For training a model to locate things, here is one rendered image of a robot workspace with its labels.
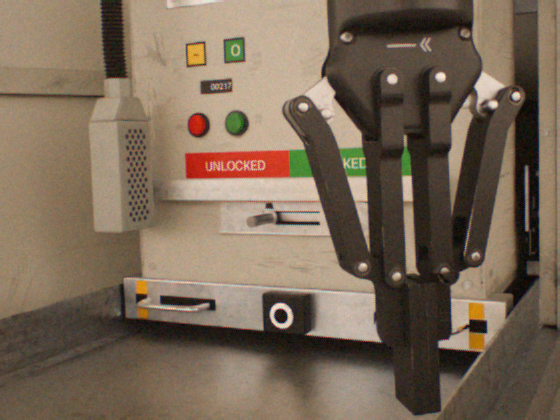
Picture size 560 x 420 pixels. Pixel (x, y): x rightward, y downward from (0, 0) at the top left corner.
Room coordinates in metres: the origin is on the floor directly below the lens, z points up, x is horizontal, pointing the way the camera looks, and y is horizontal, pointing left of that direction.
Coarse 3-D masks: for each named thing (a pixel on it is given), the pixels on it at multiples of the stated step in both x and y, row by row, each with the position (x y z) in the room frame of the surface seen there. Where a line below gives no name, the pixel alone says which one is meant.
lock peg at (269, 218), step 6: (270, 204) 0.94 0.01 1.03; (270, 210) 0.94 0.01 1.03; (252, 216) 0.90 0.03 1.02; (258, 216) 0.90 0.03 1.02; (264, 216) 0.92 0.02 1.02; (270, 216) 0.93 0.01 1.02; (276, 216) 0.93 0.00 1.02; (246, 222) 0.90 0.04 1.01; (252, 222) 0.89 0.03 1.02; (258, 222) 0.90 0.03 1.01; (264, 222) 0.91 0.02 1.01; (270, 222) 0.93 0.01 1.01; (276, 222) 0.93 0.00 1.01
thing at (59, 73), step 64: (0, 0) 1.10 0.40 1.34; (64, 0) 1.17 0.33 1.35; (128, 0) 1.24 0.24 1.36; (0, 64) 1.09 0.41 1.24; (64, 64) 1.16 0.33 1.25; (128, 64) 1.24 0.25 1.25; (0, 128) 1.09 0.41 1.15; (64, 128) 1.16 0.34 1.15; (0, 192) 1.09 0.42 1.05; (64, 192) 1.15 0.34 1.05; (0, 256) 1.08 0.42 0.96; (64, 256) 1.15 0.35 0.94; (128, 256) 1.23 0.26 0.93
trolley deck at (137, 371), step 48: (144, 336) 1.00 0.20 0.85; (192, 336) 1.00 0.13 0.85; (240, 336) 0.99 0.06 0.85; (288, 336) 0.98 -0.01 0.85; (48, 384) 0.81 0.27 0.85; (96, 384) 0.80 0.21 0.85; (144, 384) 0.79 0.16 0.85; (192, 384) 0.79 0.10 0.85; (240, 384) 0.78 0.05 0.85; (288, 384) 0.78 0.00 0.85; (336, 384) 0.77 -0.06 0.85; (384, 384) 0.77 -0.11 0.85; (528, 384) 0.75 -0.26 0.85
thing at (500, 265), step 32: (480, 0) 0.82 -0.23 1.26; (512, 0) 1.01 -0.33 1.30; (480, 32) 0.82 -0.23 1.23; (512, 32) 1.00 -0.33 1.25; (512, 64) 1.00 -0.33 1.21; (512, 128) 1.00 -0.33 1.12; (512, 160) 0.99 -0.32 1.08; (512, 192) 0.99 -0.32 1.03; (288, 224) 0.96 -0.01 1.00; (512, 224) 0.99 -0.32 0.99; (512, 256) 0.99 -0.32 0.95
